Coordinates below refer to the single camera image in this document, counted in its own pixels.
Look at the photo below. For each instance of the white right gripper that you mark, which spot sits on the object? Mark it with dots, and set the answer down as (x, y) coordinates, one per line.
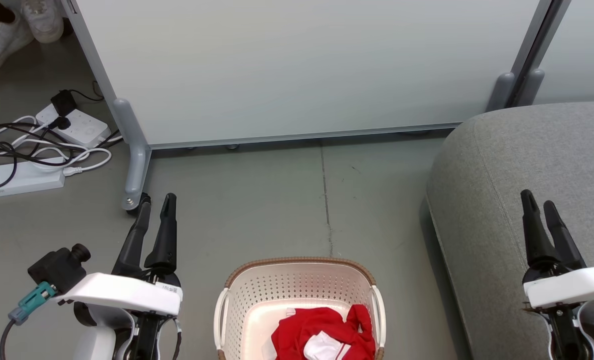
(572, 286)

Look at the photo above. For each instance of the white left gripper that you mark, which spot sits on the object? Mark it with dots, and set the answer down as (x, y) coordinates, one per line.
(122, 294)

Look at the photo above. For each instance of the red Bulls basketball jersey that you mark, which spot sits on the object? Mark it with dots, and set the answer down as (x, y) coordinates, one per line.
(302, 330)

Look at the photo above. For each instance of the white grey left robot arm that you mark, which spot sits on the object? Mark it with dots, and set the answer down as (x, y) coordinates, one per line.
(97, 340)

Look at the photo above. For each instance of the grey fabric sofa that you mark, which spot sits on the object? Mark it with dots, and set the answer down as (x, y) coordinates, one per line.
(502, 165)

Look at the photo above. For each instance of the grey partition foot with caster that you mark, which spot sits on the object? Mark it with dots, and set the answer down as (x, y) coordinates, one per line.
(136, 165)

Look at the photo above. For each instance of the white power strip with sockets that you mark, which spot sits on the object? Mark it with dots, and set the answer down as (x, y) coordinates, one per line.
(79, 127)

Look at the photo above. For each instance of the plain white power strip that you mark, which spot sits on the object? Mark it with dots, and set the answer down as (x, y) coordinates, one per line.
(24, 178)

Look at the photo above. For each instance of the white perforated laundry basket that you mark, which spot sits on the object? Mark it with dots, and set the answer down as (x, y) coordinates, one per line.
(297, 285)

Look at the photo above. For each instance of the black power adapter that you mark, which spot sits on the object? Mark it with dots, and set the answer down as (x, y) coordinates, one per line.
(63, 102)

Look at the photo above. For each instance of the narrow white partition panel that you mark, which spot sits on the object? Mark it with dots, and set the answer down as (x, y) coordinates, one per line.
(587, 50)

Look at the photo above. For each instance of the wide white partition panel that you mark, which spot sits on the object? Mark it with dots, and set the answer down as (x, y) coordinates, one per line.
(297, 65)

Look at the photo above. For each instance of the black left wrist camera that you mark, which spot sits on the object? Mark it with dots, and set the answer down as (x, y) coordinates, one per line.
(57, 267)

